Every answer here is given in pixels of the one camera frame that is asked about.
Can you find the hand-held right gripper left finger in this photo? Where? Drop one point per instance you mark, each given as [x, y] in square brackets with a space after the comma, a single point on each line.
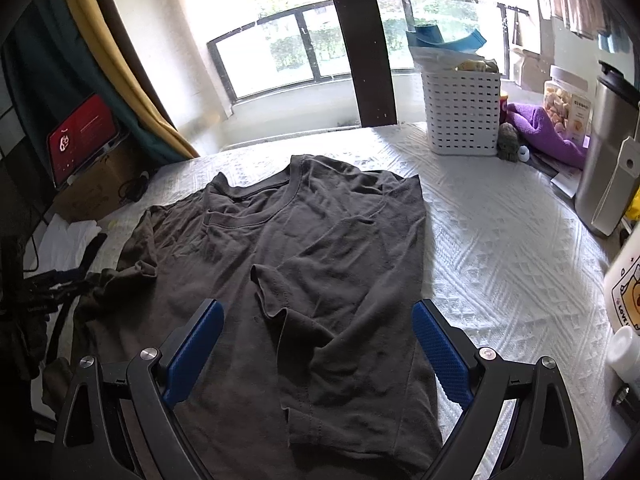
[192, 355]

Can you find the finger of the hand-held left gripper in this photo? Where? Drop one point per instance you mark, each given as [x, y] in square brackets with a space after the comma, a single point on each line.
[65, 280]

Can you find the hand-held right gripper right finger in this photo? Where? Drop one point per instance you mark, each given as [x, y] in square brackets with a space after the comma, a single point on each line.
[442, 355]

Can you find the dark grey t-shirt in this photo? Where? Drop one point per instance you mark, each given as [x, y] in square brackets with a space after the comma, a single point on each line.
[300, 260]

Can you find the black cloth strip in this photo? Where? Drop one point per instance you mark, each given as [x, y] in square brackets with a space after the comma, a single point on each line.
[92, 252]

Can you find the white garment with dark trim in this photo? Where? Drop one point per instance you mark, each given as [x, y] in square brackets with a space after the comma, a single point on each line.
[65, 240]

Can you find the brown cardboard box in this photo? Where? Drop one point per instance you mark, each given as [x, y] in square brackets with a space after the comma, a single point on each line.
[100, 185]

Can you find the white textured bedspread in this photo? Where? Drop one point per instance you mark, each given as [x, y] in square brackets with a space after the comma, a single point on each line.
[500, 260]

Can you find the small white bottle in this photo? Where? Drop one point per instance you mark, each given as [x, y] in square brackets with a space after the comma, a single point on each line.
[625, 355]

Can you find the white carton with yellow cartoon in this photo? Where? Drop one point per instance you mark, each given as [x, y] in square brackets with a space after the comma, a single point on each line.
[625, 295]

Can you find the yellow curtain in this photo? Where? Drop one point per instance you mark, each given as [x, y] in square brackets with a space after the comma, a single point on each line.
[125, 70]

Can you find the teal curtain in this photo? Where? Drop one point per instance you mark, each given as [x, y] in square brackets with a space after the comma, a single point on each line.
[55, 60]

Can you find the grey plush toy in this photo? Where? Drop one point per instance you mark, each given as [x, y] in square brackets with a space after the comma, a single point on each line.
[508, 142]

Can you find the white perforated plastic basket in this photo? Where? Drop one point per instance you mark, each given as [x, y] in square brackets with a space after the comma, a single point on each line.
[460, 115]

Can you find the purple cloth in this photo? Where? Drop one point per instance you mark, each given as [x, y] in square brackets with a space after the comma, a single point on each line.
[535, 130]

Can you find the stainless steel tumbler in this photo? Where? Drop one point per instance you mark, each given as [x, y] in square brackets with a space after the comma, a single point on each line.
[607, 160]

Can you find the white plastic tag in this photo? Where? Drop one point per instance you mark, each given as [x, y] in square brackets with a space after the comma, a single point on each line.
[629, 157]

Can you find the clear snack jar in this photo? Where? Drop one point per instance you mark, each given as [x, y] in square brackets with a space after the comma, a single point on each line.
[570, 110]

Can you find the blue folded cloth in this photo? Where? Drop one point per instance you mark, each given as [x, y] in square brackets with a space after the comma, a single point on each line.
[440, 37]

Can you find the black balcony railing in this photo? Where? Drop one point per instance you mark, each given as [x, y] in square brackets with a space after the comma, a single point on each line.
[307, 40]

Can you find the dark window frame post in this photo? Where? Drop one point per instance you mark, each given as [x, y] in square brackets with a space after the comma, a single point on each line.
[360, 40]

